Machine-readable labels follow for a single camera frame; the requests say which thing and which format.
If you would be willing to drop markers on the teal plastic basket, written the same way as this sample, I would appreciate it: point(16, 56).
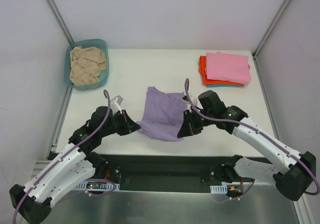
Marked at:
point(99, 43)

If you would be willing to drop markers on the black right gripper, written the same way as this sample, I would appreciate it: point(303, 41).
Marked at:
point(190, 123)

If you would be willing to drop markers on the left aluminium frame post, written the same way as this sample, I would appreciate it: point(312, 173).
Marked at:
point(60, 21)

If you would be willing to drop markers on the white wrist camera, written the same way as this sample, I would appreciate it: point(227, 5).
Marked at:
point(190, 101)
point(115, 104)

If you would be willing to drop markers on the right aluminium frame post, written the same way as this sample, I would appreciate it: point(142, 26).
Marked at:
point(271, 28)

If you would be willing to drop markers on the orange folded t-shirt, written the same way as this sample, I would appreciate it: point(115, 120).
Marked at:
point(206, 81)

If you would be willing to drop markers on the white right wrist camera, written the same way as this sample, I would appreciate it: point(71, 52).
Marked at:
point(190, 101)

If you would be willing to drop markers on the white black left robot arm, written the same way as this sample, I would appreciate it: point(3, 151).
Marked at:
point(75, 164)

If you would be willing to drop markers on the aluminium frame post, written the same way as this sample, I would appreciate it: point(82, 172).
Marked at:
point(60, 21)
point(271, 28)

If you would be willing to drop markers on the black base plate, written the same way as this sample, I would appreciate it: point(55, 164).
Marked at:
point(156, 173)

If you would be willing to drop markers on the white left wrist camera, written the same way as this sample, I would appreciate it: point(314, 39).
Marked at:
point(115, 104)

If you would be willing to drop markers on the purple t-shirt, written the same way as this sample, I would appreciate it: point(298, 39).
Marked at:
point(163, 115)

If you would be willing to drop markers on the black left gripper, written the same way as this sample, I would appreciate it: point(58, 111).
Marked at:
point(125, 123)

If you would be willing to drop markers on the aluminium front rail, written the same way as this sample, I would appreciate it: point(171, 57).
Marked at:
point(41, 167)

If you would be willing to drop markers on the beige crumpled t-shirt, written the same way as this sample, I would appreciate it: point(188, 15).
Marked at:
point(87, 65)

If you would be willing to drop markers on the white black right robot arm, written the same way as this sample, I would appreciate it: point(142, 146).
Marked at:
point(290, 171)

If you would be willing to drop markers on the pink folded t-shirt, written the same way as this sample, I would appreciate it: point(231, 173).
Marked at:
point(228, 67)

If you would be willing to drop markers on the teal folded t-shirt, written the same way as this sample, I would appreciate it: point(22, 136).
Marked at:
point(224, 85)

